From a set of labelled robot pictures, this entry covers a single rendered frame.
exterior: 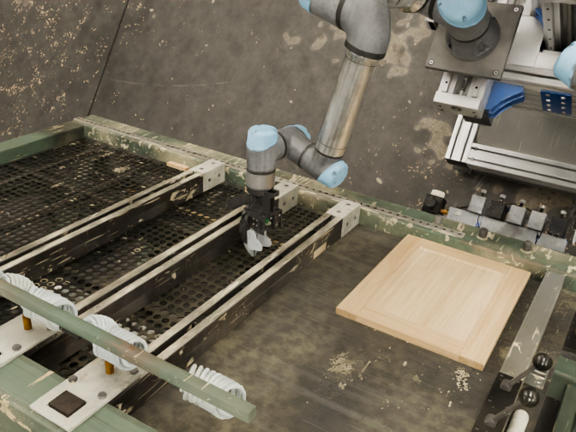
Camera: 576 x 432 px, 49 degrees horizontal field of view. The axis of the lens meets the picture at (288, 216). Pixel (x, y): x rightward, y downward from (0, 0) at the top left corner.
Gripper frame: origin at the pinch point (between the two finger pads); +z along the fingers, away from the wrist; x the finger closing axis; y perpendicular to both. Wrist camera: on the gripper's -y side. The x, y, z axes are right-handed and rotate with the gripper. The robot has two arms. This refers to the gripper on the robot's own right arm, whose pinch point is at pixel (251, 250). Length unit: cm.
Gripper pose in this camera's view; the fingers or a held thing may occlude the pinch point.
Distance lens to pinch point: 172.3
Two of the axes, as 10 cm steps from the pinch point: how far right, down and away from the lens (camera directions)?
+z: -0.6, 9.0, 4.3
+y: 7.6, 3.2, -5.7
